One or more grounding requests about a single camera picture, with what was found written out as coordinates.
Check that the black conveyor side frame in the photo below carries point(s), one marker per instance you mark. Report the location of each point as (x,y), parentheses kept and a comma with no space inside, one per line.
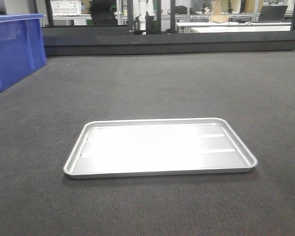
(94,41)

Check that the blue bin on conveyor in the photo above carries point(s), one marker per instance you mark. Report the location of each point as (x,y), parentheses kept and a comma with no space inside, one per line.
(21,47)

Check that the black office chair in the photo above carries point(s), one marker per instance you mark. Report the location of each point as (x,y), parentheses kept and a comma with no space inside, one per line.
(101,12)

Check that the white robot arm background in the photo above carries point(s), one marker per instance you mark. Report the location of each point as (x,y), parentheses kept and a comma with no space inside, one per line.
(144,14)

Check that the white plastic crate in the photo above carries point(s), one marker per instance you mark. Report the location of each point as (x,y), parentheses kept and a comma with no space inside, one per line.
(66,7)

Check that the silver tray on conveyor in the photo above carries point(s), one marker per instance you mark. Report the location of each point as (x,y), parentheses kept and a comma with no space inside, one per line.
(156,147)

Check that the black laptop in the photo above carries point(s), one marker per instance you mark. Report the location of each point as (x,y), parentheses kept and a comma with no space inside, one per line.
(272,14)

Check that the white desk background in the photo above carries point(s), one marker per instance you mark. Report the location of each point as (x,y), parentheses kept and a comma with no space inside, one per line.
(211,27)

